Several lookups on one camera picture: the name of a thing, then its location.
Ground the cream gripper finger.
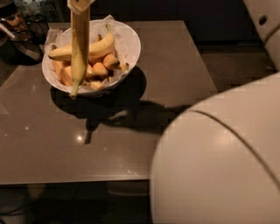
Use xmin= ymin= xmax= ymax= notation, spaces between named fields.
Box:
xmin=67 ymin=0 xmax=95 ymax=15

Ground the large front yellow banana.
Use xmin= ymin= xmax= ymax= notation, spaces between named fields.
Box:
xmin=70 ymin=9 xmax=90 ymax=99

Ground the large yellow banana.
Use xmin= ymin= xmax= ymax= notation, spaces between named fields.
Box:
xmin=70 ymin=9 xmax=90 ymax=99
xmin=48 ymin=24 xmax=115 ymax=62

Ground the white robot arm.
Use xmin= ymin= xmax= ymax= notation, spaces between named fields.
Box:
xmin=149 ymin=74 xmax=280 ymax=224

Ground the large rear yellow banana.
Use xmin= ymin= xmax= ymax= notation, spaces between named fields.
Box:
xmin=48 ymin=24 xmax=115 ymax=62

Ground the white bowl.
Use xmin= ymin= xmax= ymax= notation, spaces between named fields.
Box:
xmin=41 ymin=18 xmax=142 ymax=97

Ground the orange banana at left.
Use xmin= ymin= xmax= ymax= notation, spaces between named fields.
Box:
xmin=52 ymin=60 xmax=73 ymax=87

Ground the dark chair with clutter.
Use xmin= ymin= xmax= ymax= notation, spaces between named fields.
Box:
xmin=0 ymin=0 xmax=60 ymax=66

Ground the dark cabinet row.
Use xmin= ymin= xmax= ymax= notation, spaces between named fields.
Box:
xmin=55 ymin=0 xmax=261 ymax=45

